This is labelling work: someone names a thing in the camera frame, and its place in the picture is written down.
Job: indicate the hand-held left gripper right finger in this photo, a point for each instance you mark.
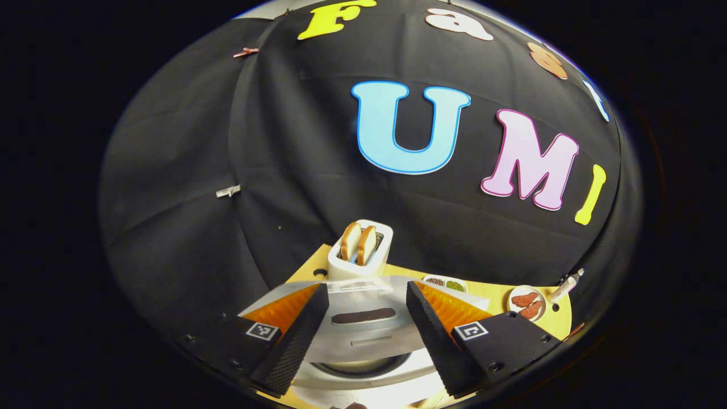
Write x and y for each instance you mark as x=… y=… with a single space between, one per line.
x=434 y=341

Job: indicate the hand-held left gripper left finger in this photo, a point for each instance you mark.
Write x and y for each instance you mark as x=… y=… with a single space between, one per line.
x=295 y=341

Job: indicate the white rice cooker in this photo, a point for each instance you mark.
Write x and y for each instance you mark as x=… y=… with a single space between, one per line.
x=363 y=335

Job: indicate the white divided bean dish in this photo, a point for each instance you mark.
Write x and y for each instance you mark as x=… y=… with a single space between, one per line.
x=454 y=286

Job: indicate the red-brown meat piece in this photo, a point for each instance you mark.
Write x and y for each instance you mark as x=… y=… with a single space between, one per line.
x=525 y=299
x=531 y=311

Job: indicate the white toaster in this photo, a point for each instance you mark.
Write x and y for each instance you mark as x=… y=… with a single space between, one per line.
x=380 y=255

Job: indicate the toasted bread slice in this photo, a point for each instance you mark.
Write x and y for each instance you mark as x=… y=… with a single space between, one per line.
x=367 y=245
x=349 y=241

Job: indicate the white round plate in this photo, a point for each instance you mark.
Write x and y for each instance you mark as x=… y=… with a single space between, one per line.
x=542 y=295

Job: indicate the small clear bottle pink label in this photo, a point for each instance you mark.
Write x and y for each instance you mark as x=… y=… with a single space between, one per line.
x=565 y=287

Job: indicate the silver clip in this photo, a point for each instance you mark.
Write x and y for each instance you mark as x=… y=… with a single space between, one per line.
x=228 y=191

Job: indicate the black backdrop cloth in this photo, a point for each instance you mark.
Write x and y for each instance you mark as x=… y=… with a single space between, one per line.
x=284 y=142

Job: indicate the red clip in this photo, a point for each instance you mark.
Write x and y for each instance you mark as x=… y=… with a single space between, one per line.
x=245 y=52

